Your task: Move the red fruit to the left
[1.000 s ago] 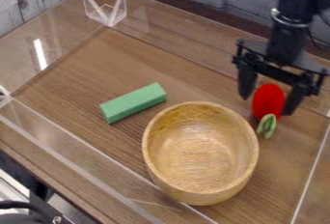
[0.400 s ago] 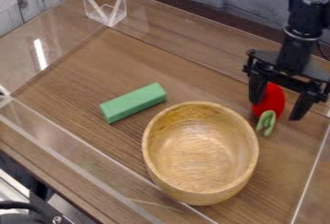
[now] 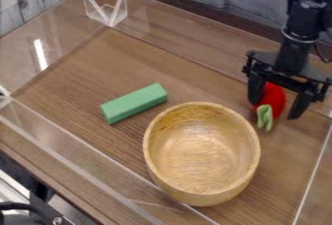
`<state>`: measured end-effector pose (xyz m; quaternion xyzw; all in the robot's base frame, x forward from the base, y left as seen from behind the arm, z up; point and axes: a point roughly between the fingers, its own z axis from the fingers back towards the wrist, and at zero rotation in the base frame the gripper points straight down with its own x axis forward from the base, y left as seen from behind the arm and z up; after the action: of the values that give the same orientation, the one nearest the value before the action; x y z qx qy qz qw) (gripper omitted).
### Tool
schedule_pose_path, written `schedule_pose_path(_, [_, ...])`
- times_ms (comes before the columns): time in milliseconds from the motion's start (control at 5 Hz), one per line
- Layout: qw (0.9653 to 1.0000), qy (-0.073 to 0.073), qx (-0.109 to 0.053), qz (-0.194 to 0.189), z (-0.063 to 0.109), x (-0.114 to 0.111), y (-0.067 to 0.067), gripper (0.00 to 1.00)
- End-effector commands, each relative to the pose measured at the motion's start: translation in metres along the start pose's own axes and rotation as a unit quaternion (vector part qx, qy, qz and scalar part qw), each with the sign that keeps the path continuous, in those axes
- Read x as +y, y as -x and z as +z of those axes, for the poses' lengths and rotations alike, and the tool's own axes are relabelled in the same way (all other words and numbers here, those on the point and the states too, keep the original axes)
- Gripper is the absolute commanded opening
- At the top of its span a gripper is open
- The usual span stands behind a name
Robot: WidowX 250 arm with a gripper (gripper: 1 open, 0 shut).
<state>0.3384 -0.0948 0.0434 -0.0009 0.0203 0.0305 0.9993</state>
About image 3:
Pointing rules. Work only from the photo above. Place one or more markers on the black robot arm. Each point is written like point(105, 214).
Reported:
point(289, 66)

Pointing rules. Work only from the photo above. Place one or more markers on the green rectangular block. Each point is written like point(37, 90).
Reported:
point(133, 103)

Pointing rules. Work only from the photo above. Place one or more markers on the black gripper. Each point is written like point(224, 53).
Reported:
point(261, 70)

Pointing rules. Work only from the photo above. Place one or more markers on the red felt fruit green leaf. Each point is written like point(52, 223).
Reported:
point(271, 106)

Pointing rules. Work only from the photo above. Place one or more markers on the black metal bracket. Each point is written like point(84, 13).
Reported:
point(50, 215)

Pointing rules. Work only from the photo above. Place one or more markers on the clear acrylic enclosure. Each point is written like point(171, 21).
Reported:
point(65, 64)

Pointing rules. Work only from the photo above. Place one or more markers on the wooden bowl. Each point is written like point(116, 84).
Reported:
point(202, 152)

